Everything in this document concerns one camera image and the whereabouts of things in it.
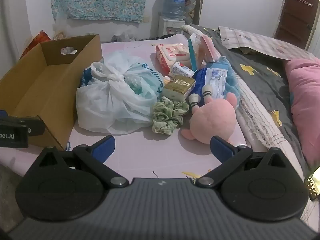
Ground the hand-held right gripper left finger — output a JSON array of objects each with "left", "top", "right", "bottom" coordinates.
[{"left": 37, "top": 135, "right": 128, "bottom": 189}]

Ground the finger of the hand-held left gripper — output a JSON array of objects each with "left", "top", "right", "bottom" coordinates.
[{"left": 0, "top": 109, "right": 46, "bottom": 137}]

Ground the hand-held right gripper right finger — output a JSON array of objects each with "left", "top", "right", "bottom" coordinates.
[{"left": 196, "top": 135, "right": 290, "bottom": 189}]

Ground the pink plush toy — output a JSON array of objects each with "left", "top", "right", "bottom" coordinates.
[{"left": 181, "top": 84, "right": 244, "bottom": 145}]

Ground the brown cardboard box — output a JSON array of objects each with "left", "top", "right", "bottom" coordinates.
[{"left": 0, "top": 34, "right": 103, "bottom": 151}]

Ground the white plastic bag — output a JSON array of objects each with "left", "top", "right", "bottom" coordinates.
[{"left": 76, "top": 51, "right": 166, "bottom": 134}]

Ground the green scrunchie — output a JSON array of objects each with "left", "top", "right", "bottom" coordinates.
[{"left": 151, "top": 97, "right": 190, "bottom": 136}]

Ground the blue white packet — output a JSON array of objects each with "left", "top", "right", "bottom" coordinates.
[{"left": 192, "top": 67, "right": 228, "bottom": 101}]

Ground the gold tissue pack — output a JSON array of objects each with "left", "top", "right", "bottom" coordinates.
[{"left": 161, "top": 75, "right": 196, "bottom": 103}]

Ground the small white tissue pack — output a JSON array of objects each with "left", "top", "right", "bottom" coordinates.
[{"left": 168, "top": 61, "right": 197, "bottom": 79}]

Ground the pink printed mat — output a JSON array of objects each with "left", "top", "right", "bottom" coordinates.
[{"left": 0, "top": 35, "right": 253, "bottom": 180}]

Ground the white checked bedsheet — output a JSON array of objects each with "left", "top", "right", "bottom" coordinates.
[{"left": 234, "top": 76, "right": 313, "bottom": 227}]

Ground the light blue towel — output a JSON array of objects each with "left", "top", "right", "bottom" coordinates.
[{"left": 200, "top": 56, "right": 241, "bottom": 103}]

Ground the grey quilt with yellow print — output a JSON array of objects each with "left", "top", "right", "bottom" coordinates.
[{"left": 189, "top": 24, "right": 311, "bottom": 172}]

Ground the red paper bag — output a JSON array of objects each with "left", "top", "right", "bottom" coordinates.
[{"left": 19, "top": 30, "right": 52, "bottom": 58}]

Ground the pink pillow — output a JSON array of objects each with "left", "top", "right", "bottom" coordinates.
[{"left": 284, "top": 57, "right": 320, "bottom": 166}]

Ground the teal edged packet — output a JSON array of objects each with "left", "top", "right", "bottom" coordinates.
[{"left": 187, "top": 33, "right": 201, "bottom": 71}]

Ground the pink striped packet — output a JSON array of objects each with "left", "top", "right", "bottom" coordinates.
[{"left": 199, "top": 35, "right": 220, "bottom": 63}]

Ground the red pink wet wipes pack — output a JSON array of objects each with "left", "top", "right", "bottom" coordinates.
[{"left": 155, "top": 42, "right": 193, "bottom": 77}]

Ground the clear plastic bag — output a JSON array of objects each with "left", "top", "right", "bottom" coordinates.
[{"left": 111, "top": 31, "right": 137, "bottom": 42}]

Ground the plaid printed pillow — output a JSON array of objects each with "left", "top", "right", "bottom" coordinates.
[{"left": 218, "top": 26, "right": 316, "bottom": 61}]

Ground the white fluffy blanket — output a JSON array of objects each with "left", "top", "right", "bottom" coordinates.
[{"left": 180, "top": 25, "right": 203, "bottom": 39}]

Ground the white water dispenser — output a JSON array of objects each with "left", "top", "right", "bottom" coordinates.
[{"left": 159, "top": 17, "right": 187, "bottom": 37}]

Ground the zigzag patterned board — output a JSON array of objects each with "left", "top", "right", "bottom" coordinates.
[{"left": 186, "top": 0, "right": 205, "bottom": 26}]

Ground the blue water bottle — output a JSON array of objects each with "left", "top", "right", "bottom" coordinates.
[{"left": 162, "top": 0, "right": 188, "bottom": 21}]

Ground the brown wooden door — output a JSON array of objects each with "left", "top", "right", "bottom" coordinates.
[{"left": 274, "top": 0, "right": 320, "bottom": 47}]

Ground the white wall rack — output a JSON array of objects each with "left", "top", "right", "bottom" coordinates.
[{"left": 289, "top": 0, "right": 315, "bottom": 7}]

